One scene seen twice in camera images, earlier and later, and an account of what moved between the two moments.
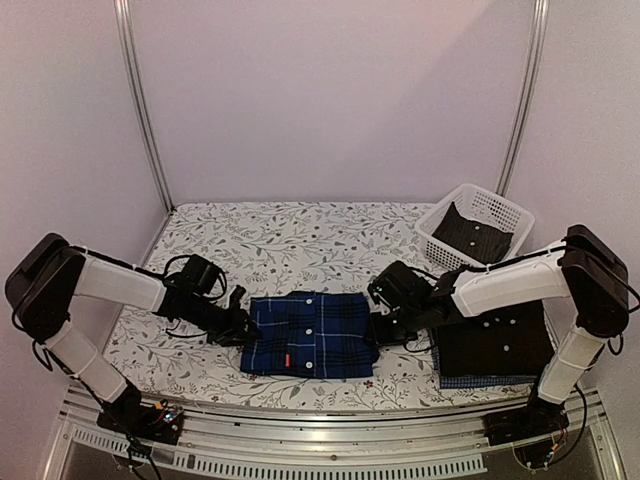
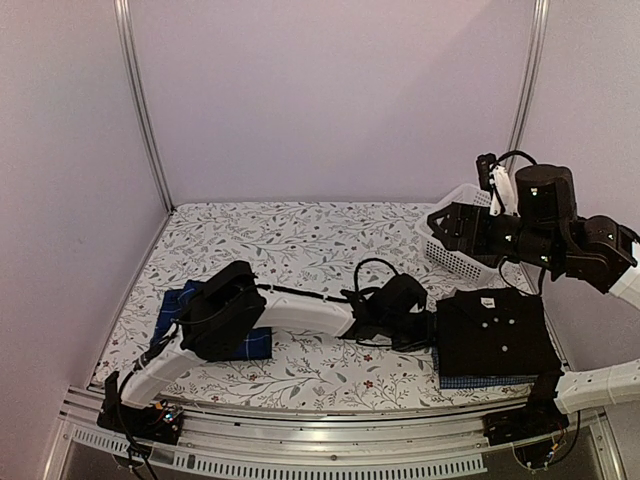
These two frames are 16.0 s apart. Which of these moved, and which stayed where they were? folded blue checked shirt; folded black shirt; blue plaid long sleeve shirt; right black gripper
Moved: blue plaid long sleeve shirt; right black gripper
Stayed: folded black shirt; folded blue checked shirt
